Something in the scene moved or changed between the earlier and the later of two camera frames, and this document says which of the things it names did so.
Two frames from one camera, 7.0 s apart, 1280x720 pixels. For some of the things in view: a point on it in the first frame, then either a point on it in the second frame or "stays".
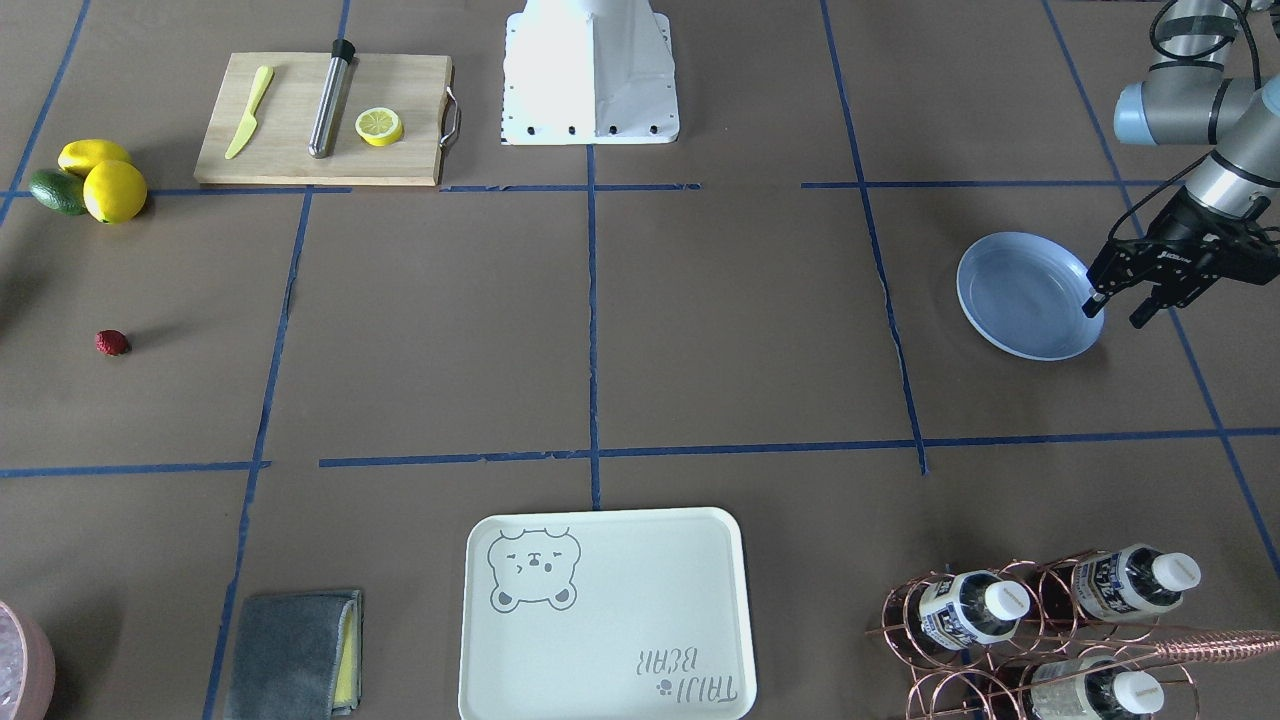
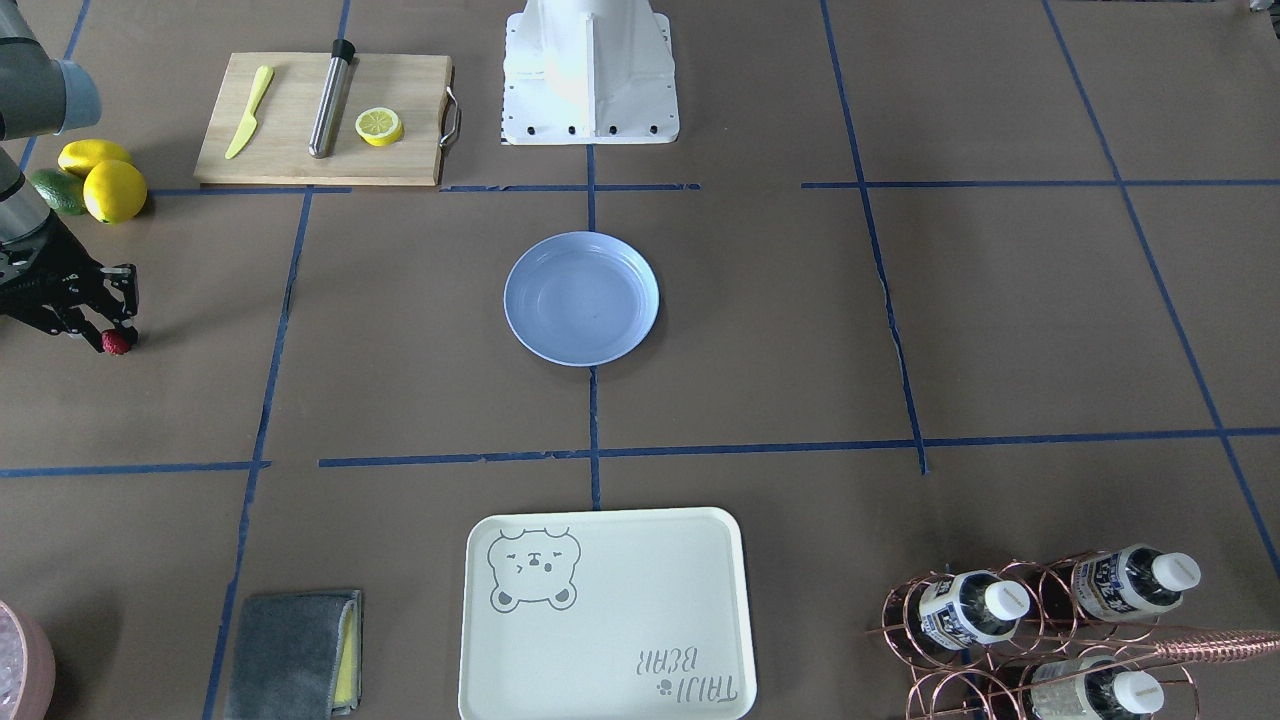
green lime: (60, 190) stays
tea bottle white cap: (972, 608) stays
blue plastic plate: (1023, 294) → (581, 299)
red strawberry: (112, 342) stays
